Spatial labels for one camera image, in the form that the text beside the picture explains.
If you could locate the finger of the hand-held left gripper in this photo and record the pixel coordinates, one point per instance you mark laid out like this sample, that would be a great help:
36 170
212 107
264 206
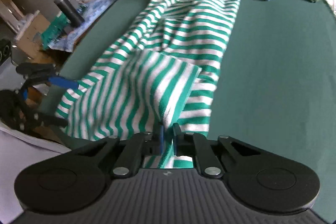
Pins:
50 121
63 82

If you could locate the blue patterned cloth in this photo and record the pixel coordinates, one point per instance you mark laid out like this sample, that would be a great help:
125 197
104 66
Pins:
97 8

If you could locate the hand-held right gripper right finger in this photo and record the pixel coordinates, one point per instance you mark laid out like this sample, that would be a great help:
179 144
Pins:
176 133

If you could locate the black speaker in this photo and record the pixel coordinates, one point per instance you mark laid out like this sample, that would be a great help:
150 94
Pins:
4 52

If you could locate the cardboard box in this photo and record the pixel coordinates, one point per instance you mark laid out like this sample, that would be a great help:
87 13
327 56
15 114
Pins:
31 29

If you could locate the green white striped shirt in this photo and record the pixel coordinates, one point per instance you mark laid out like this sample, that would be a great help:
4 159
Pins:
183 29

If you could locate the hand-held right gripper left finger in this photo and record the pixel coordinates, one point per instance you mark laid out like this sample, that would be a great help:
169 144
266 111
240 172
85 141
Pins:
160 134

